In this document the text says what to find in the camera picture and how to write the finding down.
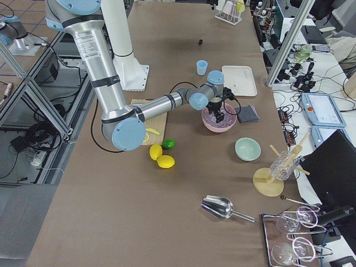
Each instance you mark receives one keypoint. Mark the light blue plastic cup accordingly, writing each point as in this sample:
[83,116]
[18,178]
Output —
[201,67]

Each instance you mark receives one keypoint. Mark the wooden cutting board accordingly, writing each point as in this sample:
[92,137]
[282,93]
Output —
[155,127]

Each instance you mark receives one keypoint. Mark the lemon half slice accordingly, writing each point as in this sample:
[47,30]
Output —
[146,137]

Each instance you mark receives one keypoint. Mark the wine glass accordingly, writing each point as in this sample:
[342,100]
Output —
[292,221]
[296,253]

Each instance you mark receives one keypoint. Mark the pink bowl of ice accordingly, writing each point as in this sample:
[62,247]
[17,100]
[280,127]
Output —
[229,120]

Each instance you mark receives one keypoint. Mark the grey folded cloth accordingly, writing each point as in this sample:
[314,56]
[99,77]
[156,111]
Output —
[247,114]

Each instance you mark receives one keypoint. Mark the clear textured glass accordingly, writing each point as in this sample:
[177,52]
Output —
[283,166]

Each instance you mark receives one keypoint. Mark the yellow lemon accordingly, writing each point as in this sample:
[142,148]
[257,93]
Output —
[155,151]
[166,161]

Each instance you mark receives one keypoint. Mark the white wire cup rack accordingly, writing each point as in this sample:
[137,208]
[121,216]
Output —
[230,11]

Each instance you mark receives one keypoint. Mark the aluminium frame post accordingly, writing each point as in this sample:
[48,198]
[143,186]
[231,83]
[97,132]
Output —
[288,41]

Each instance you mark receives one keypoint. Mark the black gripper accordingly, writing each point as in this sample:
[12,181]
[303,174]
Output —
[214,106]

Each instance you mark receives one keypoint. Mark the metal ice scoop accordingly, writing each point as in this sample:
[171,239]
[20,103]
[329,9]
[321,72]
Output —
[222,208]

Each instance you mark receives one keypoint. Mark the wooden cup stand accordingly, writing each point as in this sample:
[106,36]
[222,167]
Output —
[269,181]

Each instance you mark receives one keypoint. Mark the green ceramic bowl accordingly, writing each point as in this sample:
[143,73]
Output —
[247,149]

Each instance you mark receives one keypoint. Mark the green lime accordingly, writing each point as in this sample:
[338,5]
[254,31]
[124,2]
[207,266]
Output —
[168,144]

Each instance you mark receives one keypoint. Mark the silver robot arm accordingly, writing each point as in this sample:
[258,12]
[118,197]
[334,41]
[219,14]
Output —
[100,32]

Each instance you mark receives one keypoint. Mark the cream serving tray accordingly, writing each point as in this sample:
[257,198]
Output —
[240,80]

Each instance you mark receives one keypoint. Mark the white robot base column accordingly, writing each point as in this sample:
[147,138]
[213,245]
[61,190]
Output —
[132,74]

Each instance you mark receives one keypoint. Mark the blue teach pendant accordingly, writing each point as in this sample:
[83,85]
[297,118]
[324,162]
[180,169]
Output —
[322,110]
[321,133]

